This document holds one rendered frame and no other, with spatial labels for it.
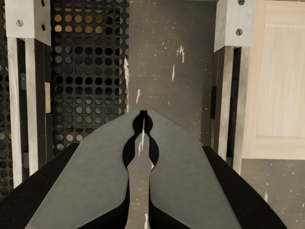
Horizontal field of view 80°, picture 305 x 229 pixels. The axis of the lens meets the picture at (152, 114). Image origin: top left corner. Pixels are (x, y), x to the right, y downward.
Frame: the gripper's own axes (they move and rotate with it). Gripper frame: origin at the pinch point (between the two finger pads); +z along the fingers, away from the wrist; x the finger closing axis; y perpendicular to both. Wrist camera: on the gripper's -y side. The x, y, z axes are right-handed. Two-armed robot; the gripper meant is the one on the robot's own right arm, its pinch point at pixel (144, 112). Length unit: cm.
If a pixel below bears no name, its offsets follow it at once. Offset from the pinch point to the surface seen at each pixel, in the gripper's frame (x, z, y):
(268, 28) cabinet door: 31, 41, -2
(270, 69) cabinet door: 31.9, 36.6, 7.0
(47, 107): -25.5, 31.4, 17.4
